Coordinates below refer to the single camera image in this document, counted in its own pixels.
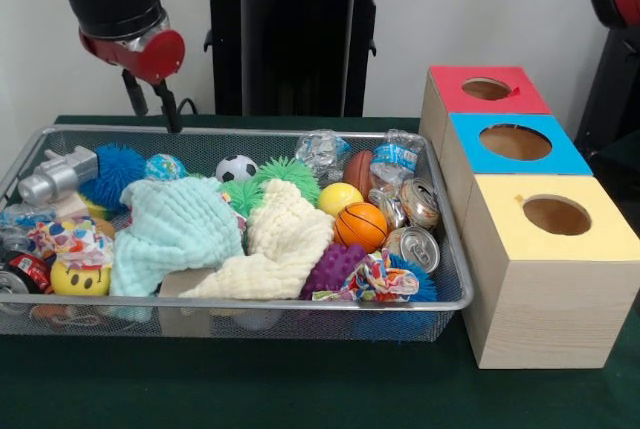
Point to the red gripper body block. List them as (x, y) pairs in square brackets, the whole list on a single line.
[(160, 56)]

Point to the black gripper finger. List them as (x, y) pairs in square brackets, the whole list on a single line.
[(136, 94), (169, 106)]

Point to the mint green waffle cloth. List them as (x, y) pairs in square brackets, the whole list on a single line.
[(175, 229)]

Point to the large colourful print cloth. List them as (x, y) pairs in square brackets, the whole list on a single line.
[(75, 241)]

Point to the cream waffle cloth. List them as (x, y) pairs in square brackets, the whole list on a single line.
[(290, 234)]

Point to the orange toy basketball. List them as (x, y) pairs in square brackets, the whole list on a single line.
[(360, 228)]

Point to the silver mesh bin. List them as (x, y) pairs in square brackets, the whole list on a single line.
[(450, 299)]

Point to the wooden three-hole box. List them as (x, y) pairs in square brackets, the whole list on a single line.
[(550, 309)]

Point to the small blue spiky ball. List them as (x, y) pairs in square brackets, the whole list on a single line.
[(117, 174)]

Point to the black and white soccer ball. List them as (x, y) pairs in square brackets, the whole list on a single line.
[(237, 168)]

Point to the silver toy figure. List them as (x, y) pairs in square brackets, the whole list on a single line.
[(60, 174)]

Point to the yellow smiley ball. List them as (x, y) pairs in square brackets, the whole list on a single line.
[(80, 281)]

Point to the purple spiky ball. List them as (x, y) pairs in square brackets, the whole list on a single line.
[(332, 269)]

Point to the dark green tablecloth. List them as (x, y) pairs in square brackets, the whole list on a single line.
[(622, 159), (250, 384)]

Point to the black chair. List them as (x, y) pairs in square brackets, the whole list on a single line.
[(615, 99)]

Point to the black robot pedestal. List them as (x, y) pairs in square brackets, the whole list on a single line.
[(300, 49)]

